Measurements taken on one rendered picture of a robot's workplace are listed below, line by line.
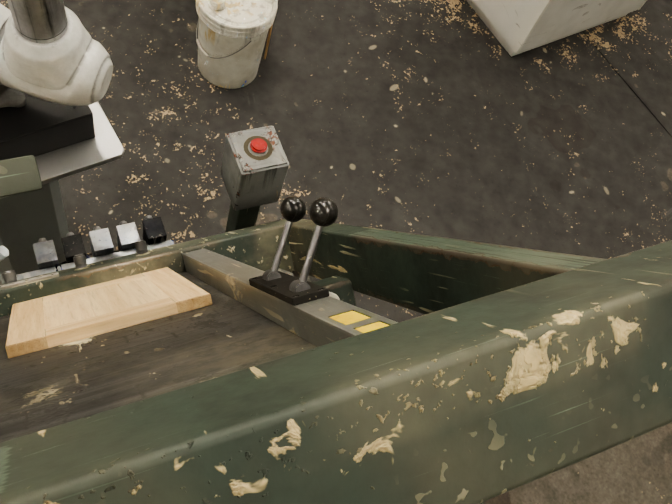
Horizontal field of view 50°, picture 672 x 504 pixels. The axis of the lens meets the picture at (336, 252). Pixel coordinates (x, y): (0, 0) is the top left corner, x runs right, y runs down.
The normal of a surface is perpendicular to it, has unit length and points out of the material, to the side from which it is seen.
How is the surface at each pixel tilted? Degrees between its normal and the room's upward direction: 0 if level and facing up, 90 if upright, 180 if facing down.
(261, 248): 33
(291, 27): 0
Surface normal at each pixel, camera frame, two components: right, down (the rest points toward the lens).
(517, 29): -0.83, 0.37
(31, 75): -0.25, 0.84
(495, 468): 0.38, 0.09
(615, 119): 0.22, -0.45
